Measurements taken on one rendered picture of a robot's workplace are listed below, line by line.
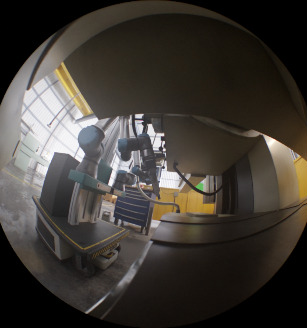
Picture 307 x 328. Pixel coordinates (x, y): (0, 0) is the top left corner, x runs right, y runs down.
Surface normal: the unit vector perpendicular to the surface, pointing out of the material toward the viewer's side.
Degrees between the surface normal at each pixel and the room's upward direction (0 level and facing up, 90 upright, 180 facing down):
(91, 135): 98
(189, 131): 180
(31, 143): 90
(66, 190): 90
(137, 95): 180
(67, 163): 90
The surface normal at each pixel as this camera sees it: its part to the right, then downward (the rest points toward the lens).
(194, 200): -0.14, -0.42
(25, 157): 0.97, 0.09
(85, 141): 0.29, -0.22
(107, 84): -0.17, 0.90
